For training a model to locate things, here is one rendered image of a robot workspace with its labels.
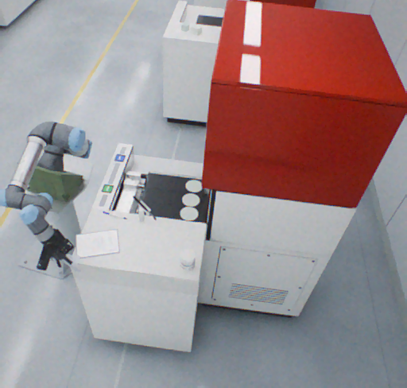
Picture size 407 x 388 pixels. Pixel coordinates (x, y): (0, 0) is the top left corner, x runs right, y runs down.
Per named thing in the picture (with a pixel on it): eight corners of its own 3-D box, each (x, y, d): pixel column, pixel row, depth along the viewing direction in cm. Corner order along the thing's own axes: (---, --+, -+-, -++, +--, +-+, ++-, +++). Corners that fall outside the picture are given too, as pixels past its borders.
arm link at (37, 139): (32, 110, 187) (-7, 197, 161) (56, 117, 189) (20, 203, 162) (35, 126, 196) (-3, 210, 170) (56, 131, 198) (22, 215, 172)
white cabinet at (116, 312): (206, 238, 318) (215, 165, 259) (190, 358, 251) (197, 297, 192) (129, 227, 320) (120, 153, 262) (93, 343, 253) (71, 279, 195)
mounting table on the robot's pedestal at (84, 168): (3, 211, 237) (-4, 196, 228) (42, 164, 268) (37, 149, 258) (69, 229, 231) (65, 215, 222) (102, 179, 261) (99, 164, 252)
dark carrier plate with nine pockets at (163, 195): (206, 180, 238) (206, 180, 237) (199, 224, 214) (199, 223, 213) (149, 173, 239) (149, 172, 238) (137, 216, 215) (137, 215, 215)
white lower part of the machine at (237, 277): (291, 230, 329) (318, 158, 270) (296, 322, 272) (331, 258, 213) (208, 219, 332) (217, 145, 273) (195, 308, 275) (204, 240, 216)
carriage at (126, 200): (141, 177, 242) (141, 174, 240) (126, 223, 216) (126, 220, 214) (129, 176, 242) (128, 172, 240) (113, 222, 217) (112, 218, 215)
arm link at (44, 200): (29, 188, 172) (20, 202, 163) (55, 193, 174) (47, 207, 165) (28, 201, 176) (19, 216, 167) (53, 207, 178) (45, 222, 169)
